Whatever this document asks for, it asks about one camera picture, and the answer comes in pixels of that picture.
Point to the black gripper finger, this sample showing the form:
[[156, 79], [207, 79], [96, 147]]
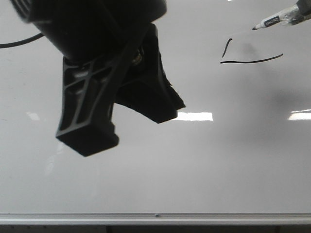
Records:
[[88, 97], [145, 88]]

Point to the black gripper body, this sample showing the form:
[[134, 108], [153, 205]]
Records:
[[84, 29]]

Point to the grey gripper finger holding marker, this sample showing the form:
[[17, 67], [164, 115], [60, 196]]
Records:
[[300, 12]]

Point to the taped black whiteboard marker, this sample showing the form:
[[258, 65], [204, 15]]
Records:
[[287, 17]]

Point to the white whiteboard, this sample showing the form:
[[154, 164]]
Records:
[[242, 144]]

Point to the aluminium whiteboard tray rail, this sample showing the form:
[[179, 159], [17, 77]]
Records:
[[110, 219]]

